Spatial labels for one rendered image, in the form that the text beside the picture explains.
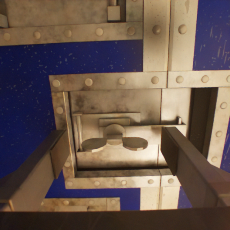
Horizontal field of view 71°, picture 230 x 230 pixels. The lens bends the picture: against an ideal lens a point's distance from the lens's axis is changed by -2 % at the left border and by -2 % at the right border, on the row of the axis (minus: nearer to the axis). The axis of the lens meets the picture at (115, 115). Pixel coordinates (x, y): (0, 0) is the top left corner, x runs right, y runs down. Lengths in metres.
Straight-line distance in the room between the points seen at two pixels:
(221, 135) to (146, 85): 0.10
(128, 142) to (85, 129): 0.05
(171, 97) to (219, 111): 0.05
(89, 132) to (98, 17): 0.11
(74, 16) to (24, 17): 0.05
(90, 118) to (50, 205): 0.12
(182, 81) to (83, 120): 0.11
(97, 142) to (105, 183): 0.06
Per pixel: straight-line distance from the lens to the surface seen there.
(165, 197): 0.22
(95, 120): 0.18
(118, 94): 0.17
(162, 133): 0.16
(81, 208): 0.25
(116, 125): 0.17
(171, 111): 0.19
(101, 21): 0.17
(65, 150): 0.16
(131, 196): 0.21
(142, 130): 0.18
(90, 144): 0.15
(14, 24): 0.20
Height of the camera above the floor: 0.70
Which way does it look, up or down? 17 degrees up
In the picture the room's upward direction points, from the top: 178 degrees clockwise
